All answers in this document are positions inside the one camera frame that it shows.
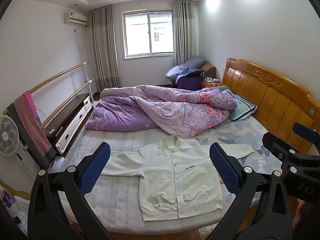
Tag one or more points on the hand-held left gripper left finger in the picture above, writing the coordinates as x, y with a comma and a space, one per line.
96, 166

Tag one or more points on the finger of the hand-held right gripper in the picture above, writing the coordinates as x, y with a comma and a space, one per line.
303, 131
272, 143

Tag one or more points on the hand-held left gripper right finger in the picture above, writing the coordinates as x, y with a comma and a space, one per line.
223, 166

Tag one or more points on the cream knitted sweater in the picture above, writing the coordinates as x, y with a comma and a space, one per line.
175, 177

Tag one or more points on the person's right forearm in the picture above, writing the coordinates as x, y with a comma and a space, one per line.
300, 212

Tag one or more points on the bed with floral sheet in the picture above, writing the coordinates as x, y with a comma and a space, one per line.
120, 197

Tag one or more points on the wooden headboard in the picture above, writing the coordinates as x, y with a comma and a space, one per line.
270, 97

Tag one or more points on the teal pillow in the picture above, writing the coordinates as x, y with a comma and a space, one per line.
241, 107

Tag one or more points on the dark white low cabinet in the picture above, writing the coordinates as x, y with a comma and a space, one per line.
72, 116

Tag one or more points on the grey pink striped towel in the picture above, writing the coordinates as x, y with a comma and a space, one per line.
30, 130

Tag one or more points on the purple floral quilt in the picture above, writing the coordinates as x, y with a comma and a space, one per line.
155, 110

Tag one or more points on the wooden nightstand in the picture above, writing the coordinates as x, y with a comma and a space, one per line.
210, 84

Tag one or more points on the floral printed cloth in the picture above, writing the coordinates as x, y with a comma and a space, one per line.
12, 205

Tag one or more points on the purple blanket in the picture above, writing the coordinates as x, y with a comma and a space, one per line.
188, 80

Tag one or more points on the white standing fan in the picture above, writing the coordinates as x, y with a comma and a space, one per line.
7, 136

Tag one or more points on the brown chair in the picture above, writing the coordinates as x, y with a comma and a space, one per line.
209, 70

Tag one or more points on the grey beige curtain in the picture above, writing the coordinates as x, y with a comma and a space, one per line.
105, 50
185, 32

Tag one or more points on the window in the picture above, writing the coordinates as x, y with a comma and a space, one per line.
148, 32

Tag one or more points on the wooden wall bar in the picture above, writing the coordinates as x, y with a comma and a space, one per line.
72, 96
55, 77

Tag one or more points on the white bar support post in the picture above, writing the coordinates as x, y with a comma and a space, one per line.
87, 80

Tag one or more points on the wall air conditioner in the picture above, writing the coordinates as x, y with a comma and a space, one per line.
75, 18

